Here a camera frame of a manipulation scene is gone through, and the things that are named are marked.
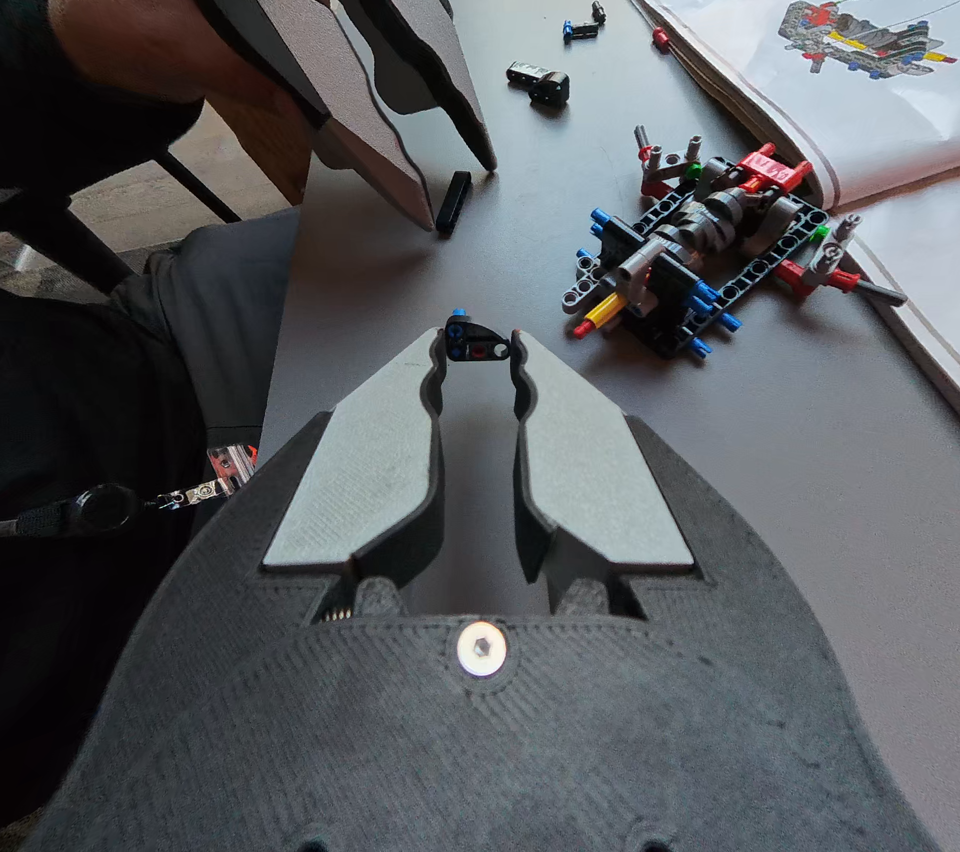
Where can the black straight lego beam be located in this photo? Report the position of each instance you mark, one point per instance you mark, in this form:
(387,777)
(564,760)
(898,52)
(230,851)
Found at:
(454,204)

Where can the person's left hand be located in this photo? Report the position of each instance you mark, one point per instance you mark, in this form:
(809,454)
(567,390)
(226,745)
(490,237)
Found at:
(127,5)

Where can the black badge reel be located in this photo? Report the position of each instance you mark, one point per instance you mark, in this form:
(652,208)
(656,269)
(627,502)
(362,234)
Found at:
(111,509)

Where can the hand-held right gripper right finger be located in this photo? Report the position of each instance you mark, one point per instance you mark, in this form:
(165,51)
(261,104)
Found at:
(607,485)

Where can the clear badge holder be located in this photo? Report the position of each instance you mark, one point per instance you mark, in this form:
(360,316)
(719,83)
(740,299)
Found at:
(229,466)

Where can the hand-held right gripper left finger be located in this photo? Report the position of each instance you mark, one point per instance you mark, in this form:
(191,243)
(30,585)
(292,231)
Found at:
(352,485)

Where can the small black lego pin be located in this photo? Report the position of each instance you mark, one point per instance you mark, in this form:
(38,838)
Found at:
(598,11)

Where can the wooden post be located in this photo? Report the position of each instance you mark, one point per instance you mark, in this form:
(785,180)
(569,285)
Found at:
(262,147)

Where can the person's left forearm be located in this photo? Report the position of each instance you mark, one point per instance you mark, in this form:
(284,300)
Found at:
(60,117)

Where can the lego chassis assembly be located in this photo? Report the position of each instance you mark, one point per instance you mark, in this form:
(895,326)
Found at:
(712,222)

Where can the black chair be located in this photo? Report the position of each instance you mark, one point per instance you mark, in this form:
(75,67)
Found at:
(199,185)

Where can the black triangular lego piece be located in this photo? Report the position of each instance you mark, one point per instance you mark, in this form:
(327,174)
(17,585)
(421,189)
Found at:
(472,346)

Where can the person's black jacket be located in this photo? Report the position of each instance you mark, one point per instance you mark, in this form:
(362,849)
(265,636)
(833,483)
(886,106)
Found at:
(75,604)

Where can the red lego bush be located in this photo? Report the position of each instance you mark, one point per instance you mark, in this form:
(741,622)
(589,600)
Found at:
(660,38)

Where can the blue and black lego pin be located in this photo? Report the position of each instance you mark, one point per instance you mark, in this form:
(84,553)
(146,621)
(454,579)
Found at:
(581,31)

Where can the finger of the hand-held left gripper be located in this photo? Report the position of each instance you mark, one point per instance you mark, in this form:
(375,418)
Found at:
(337,87)
(420,20)

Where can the black bent lego beam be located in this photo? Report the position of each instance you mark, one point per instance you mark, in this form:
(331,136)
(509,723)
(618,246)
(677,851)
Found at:
(544,84)

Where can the person's grey trousers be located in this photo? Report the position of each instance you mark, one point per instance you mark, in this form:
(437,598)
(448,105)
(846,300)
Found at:
(225,282)

